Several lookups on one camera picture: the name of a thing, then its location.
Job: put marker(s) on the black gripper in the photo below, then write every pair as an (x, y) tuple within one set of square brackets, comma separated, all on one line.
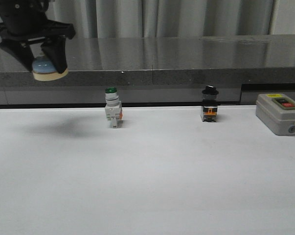
[(24, 23)]

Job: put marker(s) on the blue and cream call bell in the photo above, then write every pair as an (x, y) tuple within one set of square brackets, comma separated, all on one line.
[(44, 70)]

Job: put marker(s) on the grey pleated curtain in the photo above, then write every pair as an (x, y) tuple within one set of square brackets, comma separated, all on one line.
[(174, 18)]

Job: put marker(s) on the grey granite counter slab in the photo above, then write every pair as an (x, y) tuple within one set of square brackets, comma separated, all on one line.
[(158, 72)]

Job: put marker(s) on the green pushbutton switch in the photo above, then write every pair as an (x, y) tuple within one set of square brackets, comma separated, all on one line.
[(113, 108)]

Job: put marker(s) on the black rotary selector switch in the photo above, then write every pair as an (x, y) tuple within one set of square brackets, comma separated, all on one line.
[(209, 104)]

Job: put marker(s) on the grey on-off switch box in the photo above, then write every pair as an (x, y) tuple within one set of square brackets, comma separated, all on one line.
[(277, 112)]

